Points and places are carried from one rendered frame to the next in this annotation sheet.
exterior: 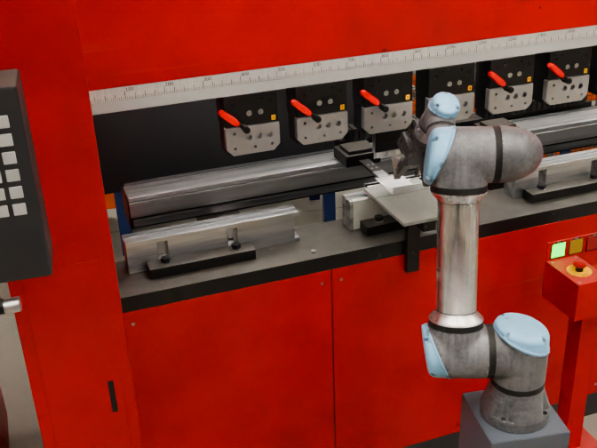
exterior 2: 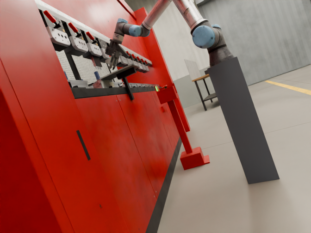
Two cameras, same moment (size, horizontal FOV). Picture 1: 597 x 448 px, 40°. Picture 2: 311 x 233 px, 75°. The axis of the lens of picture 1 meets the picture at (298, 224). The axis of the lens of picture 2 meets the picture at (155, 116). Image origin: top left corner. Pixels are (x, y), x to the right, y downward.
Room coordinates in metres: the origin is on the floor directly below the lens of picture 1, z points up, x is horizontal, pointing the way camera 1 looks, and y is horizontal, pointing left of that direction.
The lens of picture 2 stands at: (1.19, 0.90, 0.69)
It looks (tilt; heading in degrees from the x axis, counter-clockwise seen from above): 4 degrees down; 302
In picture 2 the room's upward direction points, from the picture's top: 21 degrees counter-clockwise
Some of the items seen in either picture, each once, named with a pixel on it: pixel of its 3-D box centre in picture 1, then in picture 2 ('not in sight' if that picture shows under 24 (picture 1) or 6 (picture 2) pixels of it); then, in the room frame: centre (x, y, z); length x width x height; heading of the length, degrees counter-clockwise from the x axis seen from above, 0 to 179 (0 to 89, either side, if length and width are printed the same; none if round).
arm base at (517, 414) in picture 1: (515, 393); (219, 55); (1.45, -0.46, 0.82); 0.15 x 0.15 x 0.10
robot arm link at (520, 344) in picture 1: (516, 349); (213, 38); (1.45, -0.46, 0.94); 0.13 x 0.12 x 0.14; 85
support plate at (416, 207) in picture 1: (411, 201); (120, 72); (2.12, -0.32, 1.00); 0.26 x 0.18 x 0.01; 19
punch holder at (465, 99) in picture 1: (444, 90); (101, 51); (2.32, -0.44, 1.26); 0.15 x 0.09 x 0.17; 109
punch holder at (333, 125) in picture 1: (316, 108); (72, 40); (2.19, -0.06, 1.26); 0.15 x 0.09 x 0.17; 109
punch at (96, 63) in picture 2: (389, 140); (96, 63); (2.26, -0.28, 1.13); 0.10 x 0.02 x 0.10; 109
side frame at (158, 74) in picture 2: not in sight; (146, 79); (3.16, -2.37, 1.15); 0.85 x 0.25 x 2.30; 19
